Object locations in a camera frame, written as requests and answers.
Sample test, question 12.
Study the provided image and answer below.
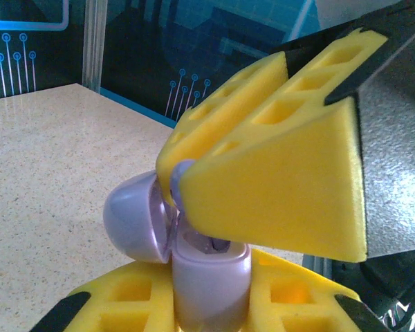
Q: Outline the lilac flip-top bottle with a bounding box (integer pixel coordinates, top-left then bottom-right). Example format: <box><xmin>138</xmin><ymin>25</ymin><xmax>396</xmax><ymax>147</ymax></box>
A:
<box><xmin>102</xmin><ymin>169</ymin><xmax>252</xmax><ymax>332</ymax></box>

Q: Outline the aluminium frame post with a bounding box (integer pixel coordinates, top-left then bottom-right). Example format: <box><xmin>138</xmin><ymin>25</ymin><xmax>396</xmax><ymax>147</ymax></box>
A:
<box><xmin>81</xmin><ymin>0</ymin><xmax>108</xmax><ymax>94</ymax></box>

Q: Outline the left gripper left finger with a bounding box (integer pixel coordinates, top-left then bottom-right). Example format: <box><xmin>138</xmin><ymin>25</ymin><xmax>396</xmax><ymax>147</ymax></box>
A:
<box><xmin>29</xmin><ymin>259</ymin><xmax>176</xmax><ymax>332</ymax></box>

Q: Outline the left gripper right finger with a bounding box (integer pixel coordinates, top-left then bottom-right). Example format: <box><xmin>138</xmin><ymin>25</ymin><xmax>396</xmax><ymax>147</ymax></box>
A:
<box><xmin>248</xmin><ymin>248</ymin><xmax>389</xmax><ymax>332</ymax></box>

